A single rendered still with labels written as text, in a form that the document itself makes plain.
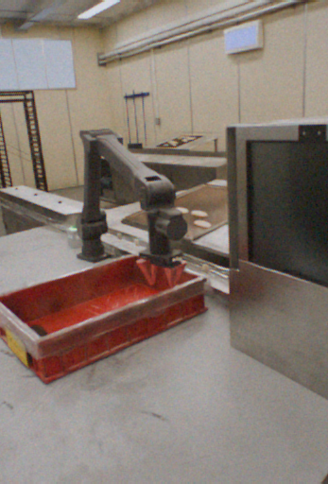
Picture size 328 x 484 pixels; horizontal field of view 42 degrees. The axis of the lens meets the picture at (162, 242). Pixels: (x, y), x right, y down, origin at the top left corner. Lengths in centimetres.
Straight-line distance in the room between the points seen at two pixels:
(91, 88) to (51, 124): 115
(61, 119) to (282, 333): 844
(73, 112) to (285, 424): 868
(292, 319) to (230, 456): 27
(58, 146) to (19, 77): 145
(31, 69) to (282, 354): 841
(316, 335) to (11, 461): 55
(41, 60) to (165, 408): 852
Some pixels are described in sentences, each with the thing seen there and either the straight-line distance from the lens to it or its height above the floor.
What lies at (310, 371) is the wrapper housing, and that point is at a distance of 86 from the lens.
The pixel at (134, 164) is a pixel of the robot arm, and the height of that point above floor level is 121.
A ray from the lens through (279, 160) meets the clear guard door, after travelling 78.
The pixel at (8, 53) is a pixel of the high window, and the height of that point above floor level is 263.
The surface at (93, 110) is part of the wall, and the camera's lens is 938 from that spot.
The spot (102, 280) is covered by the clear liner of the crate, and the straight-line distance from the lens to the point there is 128.
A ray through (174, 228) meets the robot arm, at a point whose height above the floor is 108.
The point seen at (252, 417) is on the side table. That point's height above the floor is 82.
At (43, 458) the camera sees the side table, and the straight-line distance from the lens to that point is 78.
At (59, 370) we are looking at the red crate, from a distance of 95.
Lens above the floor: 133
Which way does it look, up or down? 16 degrees down
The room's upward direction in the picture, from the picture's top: 4 degrees counter-clockwise
